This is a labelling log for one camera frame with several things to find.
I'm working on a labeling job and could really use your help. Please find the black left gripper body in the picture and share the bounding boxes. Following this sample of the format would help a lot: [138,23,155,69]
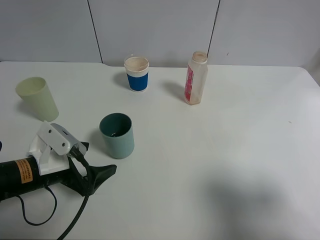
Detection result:
[37,157,88,194]

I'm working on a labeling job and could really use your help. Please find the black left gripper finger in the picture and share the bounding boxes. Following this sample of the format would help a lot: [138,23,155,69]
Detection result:
[81,164,117,197]
[79,141,89,154]

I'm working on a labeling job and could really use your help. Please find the teal green plastic cup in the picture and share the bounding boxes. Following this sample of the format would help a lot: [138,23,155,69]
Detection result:
[99,112,135,159]

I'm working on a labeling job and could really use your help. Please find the clear bottle with pink label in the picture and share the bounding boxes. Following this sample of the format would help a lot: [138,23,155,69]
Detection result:
[184,51,208,105]

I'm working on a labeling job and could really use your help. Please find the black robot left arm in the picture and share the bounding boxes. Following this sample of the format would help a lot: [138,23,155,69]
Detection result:
[0,147,117,201]

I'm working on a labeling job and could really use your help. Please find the pale yellow plastic cup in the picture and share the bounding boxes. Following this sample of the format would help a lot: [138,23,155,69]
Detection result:
[15,77,59,122]

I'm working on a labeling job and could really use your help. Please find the blue sleeved paper cup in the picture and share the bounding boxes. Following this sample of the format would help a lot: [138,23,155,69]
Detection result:
[124,54,149,92]

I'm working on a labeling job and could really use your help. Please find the black left camera cable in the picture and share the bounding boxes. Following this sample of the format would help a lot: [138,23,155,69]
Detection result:
[18,147,91,240]

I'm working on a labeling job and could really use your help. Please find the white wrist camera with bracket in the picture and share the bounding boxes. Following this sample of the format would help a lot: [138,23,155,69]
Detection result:
[28,121,80,176]

